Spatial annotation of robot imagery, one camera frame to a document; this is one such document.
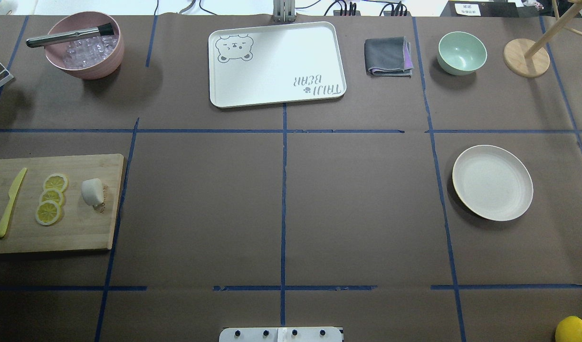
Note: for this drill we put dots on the folded grey cloth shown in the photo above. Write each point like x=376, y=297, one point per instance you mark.
x=388, y=56

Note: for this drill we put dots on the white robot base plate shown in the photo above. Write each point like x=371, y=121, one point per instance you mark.
x=282, y=334

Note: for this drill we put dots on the pink bowl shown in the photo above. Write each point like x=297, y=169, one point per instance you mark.
x=87, y=58

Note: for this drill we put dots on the white bear tray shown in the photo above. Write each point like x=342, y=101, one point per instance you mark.
x=275, y=64

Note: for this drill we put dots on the yellow plastic knife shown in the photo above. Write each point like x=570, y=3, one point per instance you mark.
x=12, y=194

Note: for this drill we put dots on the wooden mug stand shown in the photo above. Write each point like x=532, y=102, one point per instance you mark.
x=530, y=58

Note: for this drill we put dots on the mint green bowl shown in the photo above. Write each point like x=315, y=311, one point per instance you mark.
x=461, y=53

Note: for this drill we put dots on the bamboo cutting board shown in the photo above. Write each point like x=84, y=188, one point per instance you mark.
x=80, y=227

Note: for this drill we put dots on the white steamed bun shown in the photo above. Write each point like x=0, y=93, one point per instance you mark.
x=92, y=192

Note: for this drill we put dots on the aluminium frame post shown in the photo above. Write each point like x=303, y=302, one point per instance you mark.
x=284, y=10

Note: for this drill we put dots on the yellow lemon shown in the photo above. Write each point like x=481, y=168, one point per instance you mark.
x=569, y=330

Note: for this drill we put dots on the beige round plate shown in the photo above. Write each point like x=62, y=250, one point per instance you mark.
x=493, y=183

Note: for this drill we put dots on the top lemon slice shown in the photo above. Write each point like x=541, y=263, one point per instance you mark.
x=57, y=181

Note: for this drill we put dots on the middle lemon slice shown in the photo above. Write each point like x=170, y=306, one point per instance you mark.
x=54, y=195

